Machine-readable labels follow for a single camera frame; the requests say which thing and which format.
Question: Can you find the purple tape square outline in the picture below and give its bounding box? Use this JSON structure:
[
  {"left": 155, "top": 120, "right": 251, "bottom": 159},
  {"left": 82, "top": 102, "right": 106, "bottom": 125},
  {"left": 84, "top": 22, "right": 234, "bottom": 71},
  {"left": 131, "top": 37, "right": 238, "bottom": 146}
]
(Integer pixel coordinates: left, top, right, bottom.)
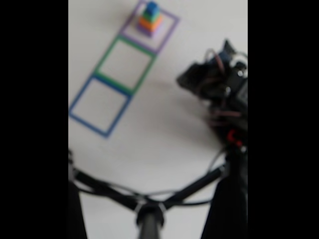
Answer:
[{"left": 119, "top": 0, "right": 180, "bottom": 54}]

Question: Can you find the green square block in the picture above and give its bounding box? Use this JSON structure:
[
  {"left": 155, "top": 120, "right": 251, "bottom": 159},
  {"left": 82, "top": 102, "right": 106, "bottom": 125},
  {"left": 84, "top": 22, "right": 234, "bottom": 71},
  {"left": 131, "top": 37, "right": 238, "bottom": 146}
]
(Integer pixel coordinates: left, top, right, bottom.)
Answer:
[{"left": 142, "top": 10, "right": 161, "bottom": 21}]

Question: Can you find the small blue cube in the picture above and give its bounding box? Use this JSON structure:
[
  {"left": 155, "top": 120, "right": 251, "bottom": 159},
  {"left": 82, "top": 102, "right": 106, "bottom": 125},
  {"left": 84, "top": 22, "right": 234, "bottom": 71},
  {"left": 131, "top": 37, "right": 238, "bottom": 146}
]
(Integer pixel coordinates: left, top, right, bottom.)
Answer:
[{"left": 146, "top": 1, "right": 160, "bottom": 14}]

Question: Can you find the green tape square outline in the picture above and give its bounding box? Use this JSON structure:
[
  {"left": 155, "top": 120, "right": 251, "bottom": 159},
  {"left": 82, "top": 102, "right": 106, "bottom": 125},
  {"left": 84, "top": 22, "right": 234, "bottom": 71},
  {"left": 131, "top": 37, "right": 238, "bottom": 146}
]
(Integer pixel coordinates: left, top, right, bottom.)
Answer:
[{"left": 94, "top": 34, "right": 158, "bottom": 97}]

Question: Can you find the purple square block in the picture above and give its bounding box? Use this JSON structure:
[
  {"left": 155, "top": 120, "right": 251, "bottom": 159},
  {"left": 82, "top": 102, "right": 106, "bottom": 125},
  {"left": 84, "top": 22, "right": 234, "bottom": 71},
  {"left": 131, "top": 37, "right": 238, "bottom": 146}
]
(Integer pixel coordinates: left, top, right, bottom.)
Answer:
[{"left": 136, "top": 23, "right": 164, "bottom": 39}]

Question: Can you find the red clamp piece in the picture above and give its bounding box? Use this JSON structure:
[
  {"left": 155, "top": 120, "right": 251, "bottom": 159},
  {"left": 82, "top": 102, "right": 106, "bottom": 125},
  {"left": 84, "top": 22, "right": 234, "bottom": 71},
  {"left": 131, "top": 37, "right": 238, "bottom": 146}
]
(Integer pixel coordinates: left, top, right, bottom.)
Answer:
[{"left": 226, "top": 129, "right": 243, "bottom": 147}]

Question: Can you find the black tripod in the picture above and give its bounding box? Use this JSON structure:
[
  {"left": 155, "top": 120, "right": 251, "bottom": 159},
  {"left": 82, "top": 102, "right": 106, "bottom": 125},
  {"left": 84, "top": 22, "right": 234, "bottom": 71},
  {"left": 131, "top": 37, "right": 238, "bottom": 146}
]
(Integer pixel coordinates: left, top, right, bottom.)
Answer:
[{"left": 68, "top": 146, "right": 248, "bottom": 239}]

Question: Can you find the blue tape square outline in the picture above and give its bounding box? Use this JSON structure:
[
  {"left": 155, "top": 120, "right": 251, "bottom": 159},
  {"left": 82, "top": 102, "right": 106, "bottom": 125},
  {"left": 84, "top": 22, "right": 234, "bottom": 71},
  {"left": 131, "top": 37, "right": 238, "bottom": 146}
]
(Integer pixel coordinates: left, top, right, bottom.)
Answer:
[{"left": 68, "top": 76, "right": 133, "bottom": 139}]

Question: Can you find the orange square block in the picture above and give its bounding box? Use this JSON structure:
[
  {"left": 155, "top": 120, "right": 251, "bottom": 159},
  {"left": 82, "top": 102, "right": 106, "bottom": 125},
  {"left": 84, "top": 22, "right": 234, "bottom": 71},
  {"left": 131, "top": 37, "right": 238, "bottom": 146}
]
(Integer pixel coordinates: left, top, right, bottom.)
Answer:
[{"left": 139, "top": 16, "right": 163, "bottom": 28}]

